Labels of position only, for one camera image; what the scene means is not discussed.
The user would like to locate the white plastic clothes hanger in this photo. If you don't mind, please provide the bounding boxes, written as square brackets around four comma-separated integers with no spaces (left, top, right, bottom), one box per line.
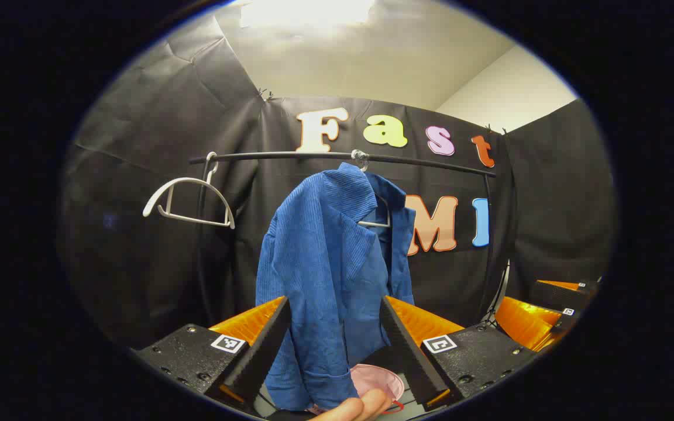
[142,152,236,230]

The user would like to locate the black backdrop cloth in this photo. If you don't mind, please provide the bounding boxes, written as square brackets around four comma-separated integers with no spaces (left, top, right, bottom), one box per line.
[59,15,617,351]

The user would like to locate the clear hook clothes hanger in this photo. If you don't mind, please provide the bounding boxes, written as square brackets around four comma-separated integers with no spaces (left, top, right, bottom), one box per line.
[350,149,394,230]

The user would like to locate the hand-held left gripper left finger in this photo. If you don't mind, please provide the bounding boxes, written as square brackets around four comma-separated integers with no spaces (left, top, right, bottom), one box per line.
[132,295,293,411]

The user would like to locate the black metal clothes rack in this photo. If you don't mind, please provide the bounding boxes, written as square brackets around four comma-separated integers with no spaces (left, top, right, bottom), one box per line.
[188,150,514,329]

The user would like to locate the pink laundry hamper red handles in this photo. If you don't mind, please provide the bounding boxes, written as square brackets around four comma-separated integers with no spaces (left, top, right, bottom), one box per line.
[314,363,407,417]

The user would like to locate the ceiling light panel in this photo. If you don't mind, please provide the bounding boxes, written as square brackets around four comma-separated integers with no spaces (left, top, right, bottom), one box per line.
[238,0,376,28]

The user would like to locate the blue corduroy shirt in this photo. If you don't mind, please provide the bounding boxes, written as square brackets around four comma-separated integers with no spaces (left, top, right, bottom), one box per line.
[255,162,417,412]

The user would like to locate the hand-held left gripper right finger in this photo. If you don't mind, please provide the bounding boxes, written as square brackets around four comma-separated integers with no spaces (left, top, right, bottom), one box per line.
[380,295,538,411]

